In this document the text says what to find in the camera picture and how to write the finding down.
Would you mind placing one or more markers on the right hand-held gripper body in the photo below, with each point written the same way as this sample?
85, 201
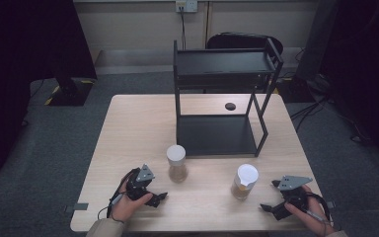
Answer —
292, 182

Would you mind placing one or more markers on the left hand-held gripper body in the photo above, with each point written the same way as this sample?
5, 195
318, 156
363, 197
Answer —
143, 173

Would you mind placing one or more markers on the yellow seasoning jar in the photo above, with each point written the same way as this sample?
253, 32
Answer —
245, 181

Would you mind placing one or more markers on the brown powder jar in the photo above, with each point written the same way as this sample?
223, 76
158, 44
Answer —
177, 164

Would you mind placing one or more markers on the black metal shelf rack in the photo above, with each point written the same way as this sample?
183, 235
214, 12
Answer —
217, 135

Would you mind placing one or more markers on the person's left hand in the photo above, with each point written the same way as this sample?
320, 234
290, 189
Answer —
125, 205

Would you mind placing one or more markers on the person's right hand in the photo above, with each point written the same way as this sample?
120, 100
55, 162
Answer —
314, 215

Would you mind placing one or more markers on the black table grommet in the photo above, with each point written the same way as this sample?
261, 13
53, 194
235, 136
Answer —
230, 106

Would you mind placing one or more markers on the black floor box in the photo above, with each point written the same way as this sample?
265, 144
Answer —
296, 90

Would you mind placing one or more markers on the black stand base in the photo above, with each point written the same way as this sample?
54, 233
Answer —
69, 94

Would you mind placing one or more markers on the dark curtain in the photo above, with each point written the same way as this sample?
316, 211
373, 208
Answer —
19, 65
368, 65

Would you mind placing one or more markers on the black chair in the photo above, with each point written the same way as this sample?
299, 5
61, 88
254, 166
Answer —
240, 41

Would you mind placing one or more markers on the grey table bracket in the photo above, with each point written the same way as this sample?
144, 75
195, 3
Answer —
331, 204
77, 207

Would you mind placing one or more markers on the white wall outlet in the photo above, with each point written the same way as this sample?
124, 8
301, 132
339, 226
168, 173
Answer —
186, 5

